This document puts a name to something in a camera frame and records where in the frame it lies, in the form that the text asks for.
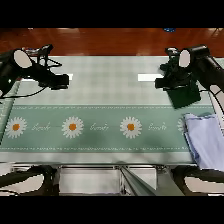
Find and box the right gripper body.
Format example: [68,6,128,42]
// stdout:
[154,66,194,92]

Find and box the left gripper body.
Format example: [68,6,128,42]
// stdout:
[48,73,71,91]

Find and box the light blue garment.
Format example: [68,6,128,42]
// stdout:
[182,112,224,173]

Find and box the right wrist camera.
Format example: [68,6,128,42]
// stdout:
[164,46,181,67]

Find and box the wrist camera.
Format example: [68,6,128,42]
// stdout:
[164,46,181,67]
[32,43,55,68]

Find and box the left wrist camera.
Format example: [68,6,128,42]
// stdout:
[32,43,55,68]

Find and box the black cable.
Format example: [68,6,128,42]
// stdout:
[0,86,48,100]

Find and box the silver frame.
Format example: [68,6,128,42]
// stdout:
[0,161,224,197]

